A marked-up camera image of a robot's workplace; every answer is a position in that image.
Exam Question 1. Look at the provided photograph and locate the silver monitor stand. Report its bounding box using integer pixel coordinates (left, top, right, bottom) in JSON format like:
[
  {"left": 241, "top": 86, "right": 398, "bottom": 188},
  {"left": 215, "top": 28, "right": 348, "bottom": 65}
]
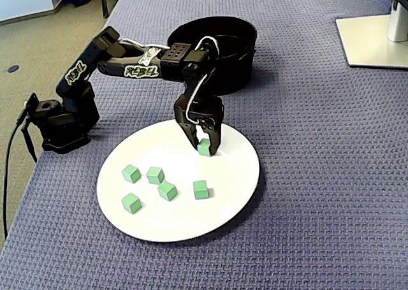
[{"left": 335, "top": 0, "right": 408, "bottom": 69}]

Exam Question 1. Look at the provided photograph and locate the white red servo wire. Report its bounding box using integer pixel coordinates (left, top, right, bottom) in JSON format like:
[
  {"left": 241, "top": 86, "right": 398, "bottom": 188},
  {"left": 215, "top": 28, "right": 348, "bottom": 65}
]
[{"left": 184, "top": 36, "right": 221, "bottom": 126}]

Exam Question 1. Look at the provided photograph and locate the white round plate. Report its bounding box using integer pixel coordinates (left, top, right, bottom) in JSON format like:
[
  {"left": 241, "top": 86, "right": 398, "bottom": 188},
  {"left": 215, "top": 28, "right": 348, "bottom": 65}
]
[{"left": 96, "top": 117, "right": 261, "bottom": 243}]

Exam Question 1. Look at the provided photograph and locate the dark furniture frame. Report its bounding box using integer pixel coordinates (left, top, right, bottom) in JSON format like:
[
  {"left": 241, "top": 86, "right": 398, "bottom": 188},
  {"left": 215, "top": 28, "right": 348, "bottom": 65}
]
[{"left": 98, "top": 0, "right": 128, "bottom": 19}]

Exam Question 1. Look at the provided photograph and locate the blue woven table mat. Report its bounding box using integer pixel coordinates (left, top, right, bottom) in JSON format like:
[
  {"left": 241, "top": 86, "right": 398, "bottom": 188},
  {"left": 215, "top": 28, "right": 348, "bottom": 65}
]
[{"left": 0, "top": 0, "right": 408, "bottom": 290}]

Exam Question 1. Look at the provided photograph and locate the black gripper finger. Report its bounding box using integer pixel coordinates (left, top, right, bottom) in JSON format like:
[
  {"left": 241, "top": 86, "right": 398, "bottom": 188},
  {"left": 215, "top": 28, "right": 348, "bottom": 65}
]
[
  {"left": 199, "top": 117, "right": 224, "bottom": 156},
  {"left": 178, "top": 121, "right": 200, "bottom": 150}
]

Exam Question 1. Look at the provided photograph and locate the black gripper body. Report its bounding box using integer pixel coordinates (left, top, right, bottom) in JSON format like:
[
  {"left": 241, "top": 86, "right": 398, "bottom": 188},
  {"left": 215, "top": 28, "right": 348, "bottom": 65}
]
[{"left": 173, "top": 94, "right": 224, "bottom": 129}]

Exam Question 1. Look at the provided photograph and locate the small green cube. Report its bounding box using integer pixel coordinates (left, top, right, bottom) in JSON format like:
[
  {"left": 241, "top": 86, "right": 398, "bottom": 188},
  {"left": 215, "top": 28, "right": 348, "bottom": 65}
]
[
  {"left": 196, "top": 139, "right": 214, "bottom": 157},
  {"left": 120, "top": 192, "right": 142, "bottom": 214},
  {"left": 157, "top": 180, "right": 179, "bottom": 202},
  {"left": 192, "top": 180, "right": 210, "bottom": 201},
  {"left": 121, "top": 164, "right": 142, "bottom": 184},
  {"left": 146, "top": 166, "right": 166, "bottom": 185}
]

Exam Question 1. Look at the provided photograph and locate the black cable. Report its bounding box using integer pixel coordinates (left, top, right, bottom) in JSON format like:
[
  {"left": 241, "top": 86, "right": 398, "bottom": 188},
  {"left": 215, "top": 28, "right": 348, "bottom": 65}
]
[
  {"left": 2, "top": 106, "right": 28, "bottom": 240},
  {"left": 20, "top": 124, "right": 38, "bottom": 163}
]

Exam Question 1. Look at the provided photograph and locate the black round metal container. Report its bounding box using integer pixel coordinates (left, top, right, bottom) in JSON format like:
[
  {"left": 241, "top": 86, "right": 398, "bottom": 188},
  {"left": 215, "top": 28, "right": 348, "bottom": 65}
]
[{"left": 166, "top": 15, "right": 258, "bottom": 97}]

